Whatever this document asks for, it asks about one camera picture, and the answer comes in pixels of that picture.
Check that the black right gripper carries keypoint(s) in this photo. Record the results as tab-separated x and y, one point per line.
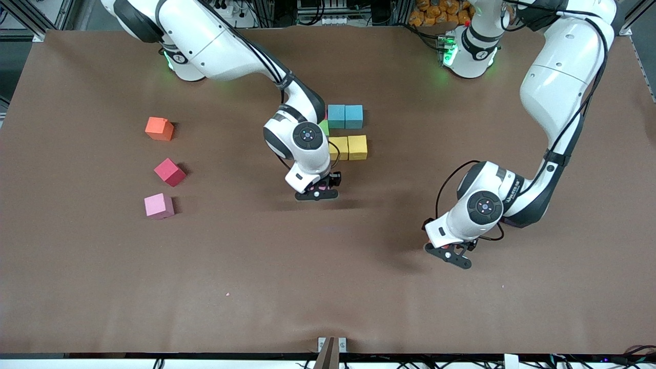
334	180

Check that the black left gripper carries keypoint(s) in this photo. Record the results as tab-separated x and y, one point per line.
472	245

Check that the pink foam block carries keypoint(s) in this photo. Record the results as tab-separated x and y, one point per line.
318	188
159	206

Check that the yellow foam block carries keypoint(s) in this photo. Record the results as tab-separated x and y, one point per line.
357	147
341	146

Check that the green foam block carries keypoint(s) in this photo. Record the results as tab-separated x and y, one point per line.
324	128

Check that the blue foam block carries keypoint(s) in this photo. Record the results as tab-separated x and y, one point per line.
354	116
336	116

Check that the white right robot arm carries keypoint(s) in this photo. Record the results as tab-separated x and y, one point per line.
307	136

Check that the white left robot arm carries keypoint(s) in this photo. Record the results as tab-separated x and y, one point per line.
484	207

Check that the brown paper table cover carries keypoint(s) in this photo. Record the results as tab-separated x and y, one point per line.
328	287

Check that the white label tag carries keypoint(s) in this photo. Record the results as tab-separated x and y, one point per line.
511	361

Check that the red foam block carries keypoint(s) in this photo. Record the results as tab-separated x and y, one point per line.
169	172

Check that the white power strip with plugs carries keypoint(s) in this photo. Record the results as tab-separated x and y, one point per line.
236	10

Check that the pile of orange yellow objects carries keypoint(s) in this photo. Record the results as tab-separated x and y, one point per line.
441	13

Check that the metal table clamp bracket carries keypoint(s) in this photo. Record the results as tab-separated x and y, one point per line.
332	353

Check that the aluminium frame profile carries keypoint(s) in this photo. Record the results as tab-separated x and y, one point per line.
628	20
38	23

